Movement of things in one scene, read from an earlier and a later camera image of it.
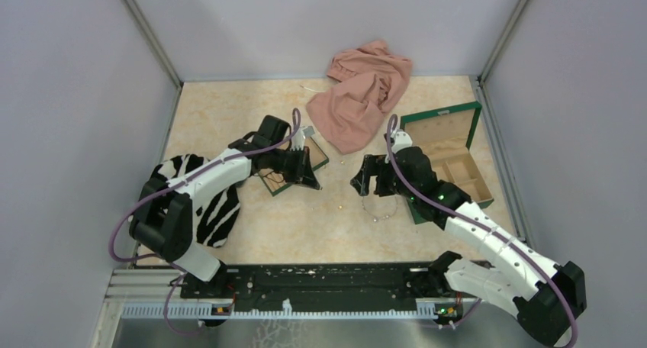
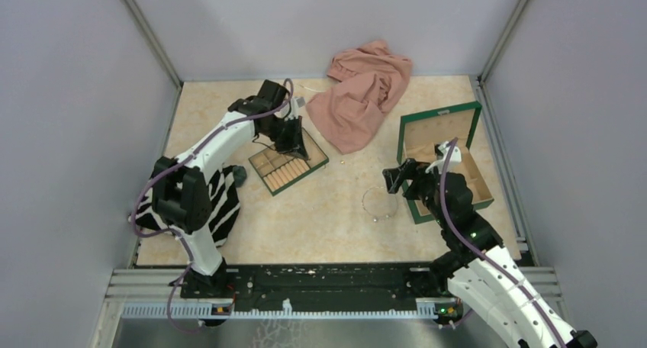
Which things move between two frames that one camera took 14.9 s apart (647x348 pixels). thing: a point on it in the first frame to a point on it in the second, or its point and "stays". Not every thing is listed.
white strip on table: (324, 91) stays
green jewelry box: (446, 134) stays
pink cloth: (370, 78) stays
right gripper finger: (362, 180) to (394, 177)
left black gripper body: (288, 162) to (286, 134)
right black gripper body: (388, 181) to (423, 185)
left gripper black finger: (304, 178) to (300, 151)
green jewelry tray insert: (275, 182) stays
